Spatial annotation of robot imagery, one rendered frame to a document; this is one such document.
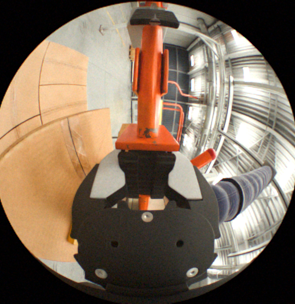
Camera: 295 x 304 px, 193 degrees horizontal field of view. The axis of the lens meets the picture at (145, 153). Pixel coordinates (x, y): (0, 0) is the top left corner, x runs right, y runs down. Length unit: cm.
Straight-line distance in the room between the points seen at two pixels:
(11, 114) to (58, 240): 61
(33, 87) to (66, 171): 66
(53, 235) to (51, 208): 5
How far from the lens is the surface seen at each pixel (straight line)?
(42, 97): 76
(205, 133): 590
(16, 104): 69
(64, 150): 16
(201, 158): 16
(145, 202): 17
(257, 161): 183
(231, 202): 41
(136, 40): 16
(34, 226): 15
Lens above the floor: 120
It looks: 1 degrees up
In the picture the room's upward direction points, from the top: 91 degrees clockwise
